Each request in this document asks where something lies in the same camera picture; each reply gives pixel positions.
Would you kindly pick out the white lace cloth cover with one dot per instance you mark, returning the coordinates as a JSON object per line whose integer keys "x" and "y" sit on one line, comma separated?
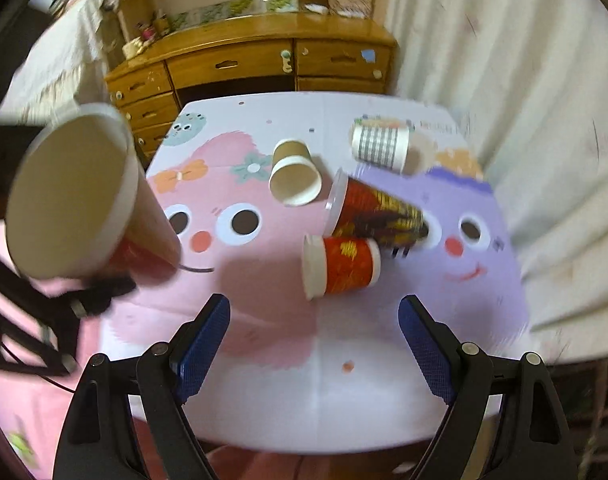
{"x": 67, "y": 65}

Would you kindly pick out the grey checked paper cup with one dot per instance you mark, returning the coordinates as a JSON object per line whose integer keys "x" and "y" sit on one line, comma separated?
{"x": 382, "y": 144}

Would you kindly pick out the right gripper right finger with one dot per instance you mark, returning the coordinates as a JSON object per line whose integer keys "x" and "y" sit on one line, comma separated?
{"x": 531, "y": 438}

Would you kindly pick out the pink fluffy blanket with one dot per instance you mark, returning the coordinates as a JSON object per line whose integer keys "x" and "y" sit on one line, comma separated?
{"x": 32, "y": 411}

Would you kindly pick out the tall red paper cup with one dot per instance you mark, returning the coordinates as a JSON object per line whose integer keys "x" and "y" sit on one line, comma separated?
{"x": 80, "y": 206}

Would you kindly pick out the cartoon monster tablecloth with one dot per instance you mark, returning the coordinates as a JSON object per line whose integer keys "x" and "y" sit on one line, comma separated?
{"x": 315, "y": 213}

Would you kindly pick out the wooden desk with drawers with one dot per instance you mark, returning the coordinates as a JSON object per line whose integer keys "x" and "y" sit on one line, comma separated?
{"x": 259, "y": 53}

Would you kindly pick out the brown paper cup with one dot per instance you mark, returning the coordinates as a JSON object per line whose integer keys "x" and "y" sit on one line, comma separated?
{"x": 294, "y": 179}

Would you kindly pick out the white floral curtain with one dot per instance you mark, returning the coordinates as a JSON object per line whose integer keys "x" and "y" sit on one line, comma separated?
{"x": 527, "y": 82}

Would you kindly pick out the small red paper cup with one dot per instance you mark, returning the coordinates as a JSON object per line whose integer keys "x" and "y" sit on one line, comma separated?
{"x": 333, "y": 265}

